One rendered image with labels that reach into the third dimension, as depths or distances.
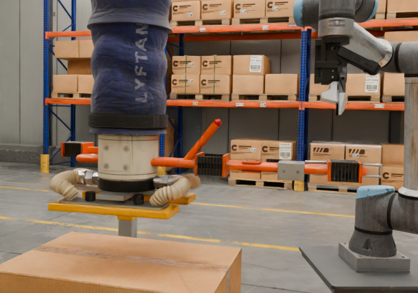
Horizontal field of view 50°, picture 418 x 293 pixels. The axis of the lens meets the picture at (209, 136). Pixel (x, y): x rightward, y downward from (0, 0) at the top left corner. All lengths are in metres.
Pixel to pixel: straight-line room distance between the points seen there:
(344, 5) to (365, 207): 0.98
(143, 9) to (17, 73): 11.37
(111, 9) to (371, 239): 1.34
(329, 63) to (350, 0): 0.16
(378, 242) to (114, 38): 1.31
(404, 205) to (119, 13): 1.27
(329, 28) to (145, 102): 0.51
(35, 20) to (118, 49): 11.17
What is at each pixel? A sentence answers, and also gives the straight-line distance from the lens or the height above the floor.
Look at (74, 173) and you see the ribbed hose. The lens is 1.38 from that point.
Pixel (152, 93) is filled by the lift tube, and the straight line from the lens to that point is 1.24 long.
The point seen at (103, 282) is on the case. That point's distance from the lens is 1.19.
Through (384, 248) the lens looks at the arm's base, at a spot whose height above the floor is 0.84.
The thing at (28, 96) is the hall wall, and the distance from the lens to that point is 12.31.
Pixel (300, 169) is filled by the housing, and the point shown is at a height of 1.23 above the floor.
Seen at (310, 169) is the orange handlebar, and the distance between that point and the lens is 1.20.
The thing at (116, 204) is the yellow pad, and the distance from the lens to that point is 1.23.
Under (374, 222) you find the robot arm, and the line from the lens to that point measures 1.96.
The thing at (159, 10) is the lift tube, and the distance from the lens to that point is 1.28.
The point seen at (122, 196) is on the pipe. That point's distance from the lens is 1.21.
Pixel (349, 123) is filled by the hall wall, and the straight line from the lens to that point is 9.59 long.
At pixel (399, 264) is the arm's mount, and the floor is 0.78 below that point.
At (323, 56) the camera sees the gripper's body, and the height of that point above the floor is 1.52.
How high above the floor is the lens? 1.37
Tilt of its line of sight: 3 degrees down
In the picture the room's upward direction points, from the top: 1 degrees clockwise
